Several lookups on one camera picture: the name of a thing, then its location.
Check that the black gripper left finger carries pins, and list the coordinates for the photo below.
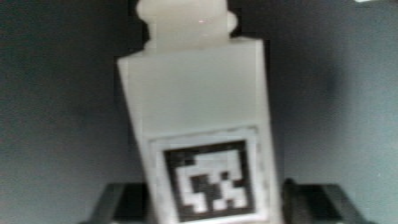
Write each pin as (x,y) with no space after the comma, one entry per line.
(122,207)

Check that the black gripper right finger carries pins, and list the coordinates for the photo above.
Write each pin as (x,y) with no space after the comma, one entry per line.
(318,204)

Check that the white table leg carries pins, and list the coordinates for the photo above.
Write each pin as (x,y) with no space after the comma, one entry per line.
(195,84)

